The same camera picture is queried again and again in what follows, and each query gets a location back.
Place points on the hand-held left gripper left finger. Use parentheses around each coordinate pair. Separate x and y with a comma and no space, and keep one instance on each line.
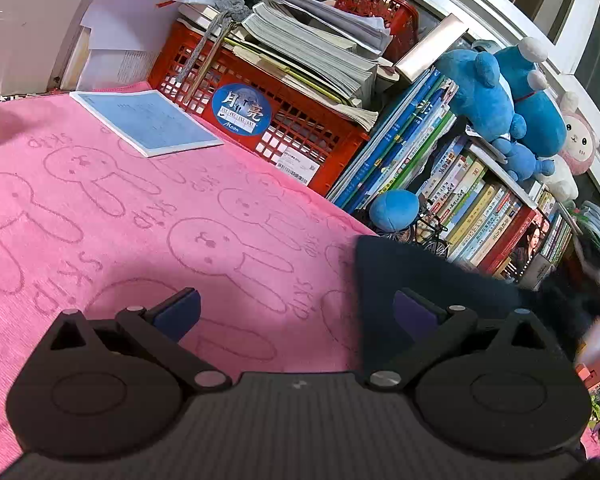
(180,310)

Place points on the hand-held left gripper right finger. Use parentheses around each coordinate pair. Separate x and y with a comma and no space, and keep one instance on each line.
(412,315)

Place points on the navy and white jacket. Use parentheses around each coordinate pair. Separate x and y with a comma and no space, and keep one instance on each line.
(430,270)

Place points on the miniature black bicycle model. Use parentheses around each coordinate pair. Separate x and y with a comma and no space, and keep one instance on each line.
(432,242)

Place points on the pink rabbit-print blanket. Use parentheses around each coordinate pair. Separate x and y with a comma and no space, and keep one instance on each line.
(130,240)

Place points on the round blue plush ball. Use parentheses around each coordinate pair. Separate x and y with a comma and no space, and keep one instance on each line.
(395,210)

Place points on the row of colourful books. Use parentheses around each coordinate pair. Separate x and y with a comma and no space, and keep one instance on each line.
(430,160)

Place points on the white shelf board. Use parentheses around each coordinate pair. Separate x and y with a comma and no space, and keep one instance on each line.
(505,172)

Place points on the light blue notebook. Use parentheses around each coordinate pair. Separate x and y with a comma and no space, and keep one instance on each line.
(145,122)

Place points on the white plush toy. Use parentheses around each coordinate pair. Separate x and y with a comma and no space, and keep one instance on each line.
(560,180)

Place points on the large red plastic crate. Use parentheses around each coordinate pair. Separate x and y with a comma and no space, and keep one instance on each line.
(300,130)

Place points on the blue bear plush toy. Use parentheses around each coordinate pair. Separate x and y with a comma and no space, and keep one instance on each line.
(480,95)

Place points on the blue plush with white hat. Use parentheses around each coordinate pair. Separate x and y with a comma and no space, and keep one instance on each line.
(540,110)

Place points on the pink sheep plush toy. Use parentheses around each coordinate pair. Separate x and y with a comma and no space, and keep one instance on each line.
(580,140)

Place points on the silver flat board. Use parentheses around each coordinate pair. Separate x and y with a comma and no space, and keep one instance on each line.
(430,45)

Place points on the stack of paper workbooks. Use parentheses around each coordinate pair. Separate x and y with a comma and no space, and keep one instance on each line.
(310,50)

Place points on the loose white paper sheets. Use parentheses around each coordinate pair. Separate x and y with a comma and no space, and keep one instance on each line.
(125,25)

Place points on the small red plastic basket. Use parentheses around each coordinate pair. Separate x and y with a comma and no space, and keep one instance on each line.
(380,10)

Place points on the grey knitted cloth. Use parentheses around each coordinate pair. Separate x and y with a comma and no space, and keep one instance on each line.
(235,0)

